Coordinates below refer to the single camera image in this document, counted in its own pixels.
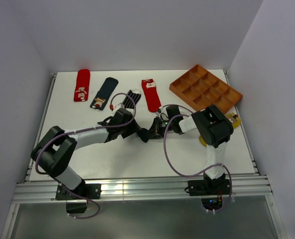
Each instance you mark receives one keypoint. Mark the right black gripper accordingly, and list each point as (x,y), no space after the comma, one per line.
(155,128)

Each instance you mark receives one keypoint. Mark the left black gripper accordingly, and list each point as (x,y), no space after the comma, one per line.
(133,127)

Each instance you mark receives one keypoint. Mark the plain navy ankle sock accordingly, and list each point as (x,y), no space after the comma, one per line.
(144,134)

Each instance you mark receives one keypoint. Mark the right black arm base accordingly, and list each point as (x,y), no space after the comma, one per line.
(218,190)

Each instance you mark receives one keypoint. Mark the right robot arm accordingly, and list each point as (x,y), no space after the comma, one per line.
(213,126)

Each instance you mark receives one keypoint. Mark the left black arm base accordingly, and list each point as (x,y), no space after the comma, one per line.
(79,200)

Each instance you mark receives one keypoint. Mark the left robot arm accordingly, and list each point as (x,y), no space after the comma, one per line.
(54,151)

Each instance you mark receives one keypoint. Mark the black white striped sock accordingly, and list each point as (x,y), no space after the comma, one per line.
(131,99)

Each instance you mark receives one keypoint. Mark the navy sock with bear pattern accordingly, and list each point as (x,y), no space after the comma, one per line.
(100,100)

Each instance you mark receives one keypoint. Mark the red sock with santa pattern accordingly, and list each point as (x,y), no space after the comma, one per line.
(151,95)

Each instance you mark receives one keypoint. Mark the red sock with white figure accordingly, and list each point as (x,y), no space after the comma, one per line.
(81,92)

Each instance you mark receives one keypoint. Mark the orange compartment tray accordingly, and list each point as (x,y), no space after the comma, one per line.
(200,89)

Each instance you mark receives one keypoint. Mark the yellow sock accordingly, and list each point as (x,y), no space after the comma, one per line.
(233,118)

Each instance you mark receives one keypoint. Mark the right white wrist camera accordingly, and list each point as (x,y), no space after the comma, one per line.
(159,111)

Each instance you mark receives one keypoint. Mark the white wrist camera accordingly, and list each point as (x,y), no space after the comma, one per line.
(159,111)
(114,108)

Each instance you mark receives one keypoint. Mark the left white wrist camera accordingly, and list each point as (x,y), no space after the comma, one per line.
(114,108)

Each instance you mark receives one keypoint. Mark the aluminium front rail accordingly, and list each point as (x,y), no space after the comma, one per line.
(136,189)

